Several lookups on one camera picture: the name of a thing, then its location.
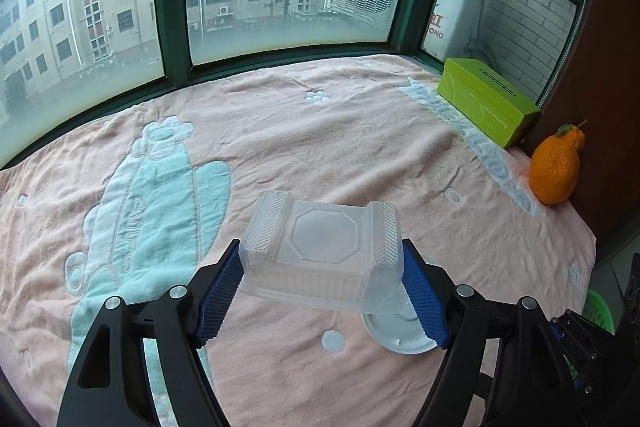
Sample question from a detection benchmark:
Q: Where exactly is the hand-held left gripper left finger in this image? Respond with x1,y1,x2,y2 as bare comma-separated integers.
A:
56,238,246,427

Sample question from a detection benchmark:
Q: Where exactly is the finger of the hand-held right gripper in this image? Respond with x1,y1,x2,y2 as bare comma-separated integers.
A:
549,308,617,390

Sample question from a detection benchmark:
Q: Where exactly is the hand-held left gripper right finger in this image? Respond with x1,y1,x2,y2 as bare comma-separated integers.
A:
399,239,577,427

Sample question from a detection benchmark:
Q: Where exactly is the green plastic basket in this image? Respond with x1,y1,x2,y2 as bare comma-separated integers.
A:
582,289,616,336

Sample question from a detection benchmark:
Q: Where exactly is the clear plastic container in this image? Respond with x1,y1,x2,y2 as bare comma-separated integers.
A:
238,190,409,316

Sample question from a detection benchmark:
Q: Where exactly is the white plastic lid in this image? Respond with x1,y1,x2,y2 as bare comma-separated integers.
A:
360,301,442,356

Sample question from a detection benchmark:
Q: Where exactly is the pink printed blanket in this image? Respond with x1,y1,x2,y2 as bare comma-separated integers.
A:
0,51,599,427

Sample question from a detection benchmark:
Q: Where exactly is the large orange citrus fruit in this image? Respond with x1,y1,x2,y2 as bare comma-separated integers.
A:
528,120,587,206

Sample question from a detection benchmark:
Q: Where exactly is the green tissue box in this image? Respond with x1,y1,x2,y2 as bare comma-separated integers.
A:
437,57,542,149

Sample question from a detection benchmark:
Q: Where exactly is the wooden cabinet panel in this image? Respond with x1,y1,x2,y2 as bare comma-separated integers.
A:
542,0,640,260

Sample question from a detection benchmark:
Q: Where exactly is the printed sign outside window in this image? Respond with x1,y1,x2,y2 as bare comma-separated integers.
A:
421,0,452,60

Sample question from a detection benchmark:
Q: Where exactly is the green window frame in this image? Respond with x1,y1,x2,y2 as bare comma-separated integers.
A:
0,0,601,170

